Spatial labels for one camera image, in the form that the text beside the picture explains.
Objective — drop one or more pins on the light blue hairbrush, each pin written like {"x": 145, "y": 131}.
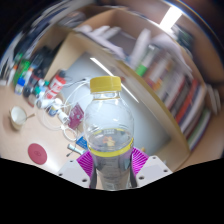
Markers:
{"x": 75, "y": 149}

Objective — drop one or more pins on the flat round red coaster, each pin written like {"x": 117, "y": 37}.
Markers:
{"x": 37, "y": 154}

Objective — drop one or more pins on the white bottle with blue label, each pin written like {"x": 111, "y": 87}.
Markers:
{"x": 20, "y": 86}

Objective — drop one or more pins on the red and white canister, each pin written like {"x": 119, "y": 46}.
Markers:
{"x": 56, "y": 85}

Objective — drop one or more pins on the wooden shelf unit with books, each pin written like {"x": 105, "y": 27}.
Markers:
{"x": 173, "y": 83}

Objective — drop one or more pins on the magenta pouch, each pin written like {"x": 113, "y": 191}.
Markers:
{"x": 76, "y": 116}

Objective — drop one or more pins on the clear bottle with yellow cap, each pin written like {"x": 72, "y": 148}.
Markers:
{"x": 108, "y": 126}

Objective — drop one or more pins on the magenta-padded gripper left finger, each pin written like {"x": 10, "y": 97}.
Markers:
{"x": 71, "y": 173}

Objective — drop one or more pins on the cream ceramic mug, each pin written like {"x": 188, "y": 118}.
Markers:
{"x": 18, "y": 117}

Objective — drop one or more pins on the green plastic bottle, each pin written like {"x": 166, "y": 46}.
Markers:
{"x": 21, "y": 71}

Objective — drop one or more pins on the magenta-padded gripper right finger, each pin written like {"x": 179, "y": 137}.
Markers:
{"x": 153, "y": 170}

